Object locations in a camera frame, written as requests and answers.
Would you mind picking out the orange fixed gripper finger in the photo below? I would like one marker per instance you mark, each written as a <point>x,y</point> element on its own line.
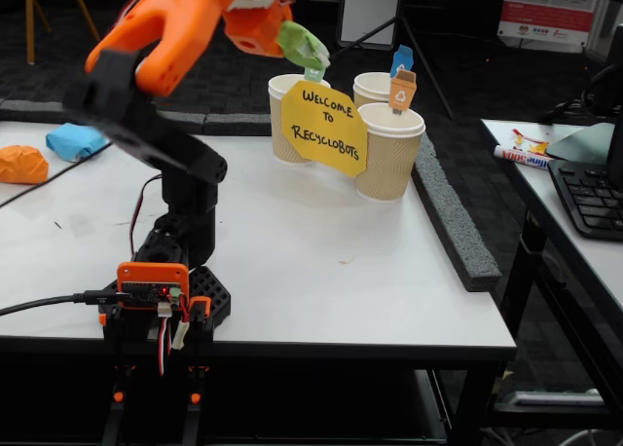
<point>281,13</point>

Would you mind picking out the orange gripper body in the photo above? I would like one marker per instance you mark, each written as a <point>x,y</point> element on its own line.
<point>256,27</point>

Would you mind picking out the green paper wad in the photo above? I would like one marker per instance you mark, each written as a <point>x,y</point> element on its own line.
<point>302,42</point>

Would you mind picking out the blue paper wad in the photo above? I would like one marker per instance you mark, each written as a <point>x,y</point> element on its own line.
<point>68,139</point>

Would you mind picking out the black grid robot base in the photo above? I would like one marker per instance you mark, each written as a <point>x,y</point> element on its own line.
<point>209,290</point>

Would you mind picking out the orange and black robot arm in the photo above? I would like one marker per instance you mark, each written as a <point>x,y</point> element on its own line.
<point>160,22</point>

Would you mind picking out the green recycling bin label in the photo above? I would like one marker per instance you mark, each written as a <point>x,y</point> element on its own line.
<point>315,75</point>

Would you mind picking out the white board panel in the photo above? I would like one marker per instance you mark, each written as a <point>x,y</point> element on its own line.
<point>370,8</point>

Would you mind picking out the paper cup with green label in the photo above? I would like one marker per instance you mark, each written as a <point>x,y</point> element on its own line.
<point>284,124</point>

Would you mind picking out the paper cup with blue label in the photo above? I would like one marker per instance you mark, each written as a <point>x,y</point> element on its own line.
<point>372,88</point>

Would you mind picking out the yellow welcome sign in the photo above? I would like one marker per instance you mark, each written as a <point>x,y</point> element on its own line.
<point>321,134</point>

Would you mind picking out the blue recycling bin label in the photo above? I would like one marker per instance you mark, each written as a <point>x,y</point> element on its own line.
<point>401,59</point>

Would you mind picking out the orange recycling bin label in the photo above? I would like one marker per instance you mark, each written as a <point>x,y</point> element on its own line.
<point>401,93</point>

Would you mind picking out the black tripod stand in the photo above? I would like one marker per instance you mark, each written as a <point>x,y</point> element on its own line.
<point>423,61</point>

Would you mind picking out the paper cup with orange label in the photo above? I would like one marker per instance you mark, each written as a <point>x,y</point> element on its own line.
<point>389,163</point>

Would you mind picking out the long grey foam strip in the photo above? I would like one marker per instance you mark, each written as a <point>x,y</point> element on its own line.
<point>457,222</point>
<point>29,110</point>

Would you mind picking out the orange crumpled paper wad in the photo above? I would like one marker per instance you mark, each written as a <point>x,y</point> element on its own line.
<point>24,166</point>

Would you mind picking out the white and red poster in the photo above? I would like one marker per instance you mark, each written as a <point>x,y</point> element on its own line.
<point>545,12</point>

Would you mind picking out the orange controller board holder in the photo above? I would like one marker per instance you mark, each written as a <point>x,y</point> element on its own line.
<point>151,275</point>

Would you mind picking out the white red marker pen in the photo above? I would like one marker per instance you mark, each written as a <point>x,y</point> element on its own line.
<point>521,156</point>

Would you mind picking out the yellow and red wrapper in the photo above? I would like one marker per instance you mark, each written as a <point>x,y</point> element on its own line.
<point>539,148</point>

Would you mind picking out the white power connector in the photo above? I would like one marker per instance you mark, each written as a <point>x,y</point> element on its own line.
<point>180,336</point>

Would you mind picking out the black keyboard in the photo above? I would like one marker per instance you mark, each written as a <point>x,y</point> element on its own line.
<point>589,202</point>

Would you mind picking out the black table clamp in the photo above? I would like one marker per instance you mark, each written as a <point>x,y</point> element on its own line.
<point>195,397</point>
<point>117,395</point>

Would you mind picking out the black work table frame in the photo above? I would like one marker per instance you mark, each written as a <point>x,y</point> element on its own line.
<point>340,356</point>

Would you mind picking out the black side table frame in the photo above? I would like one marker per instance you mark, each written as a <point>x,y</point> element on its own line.
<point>528,271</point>

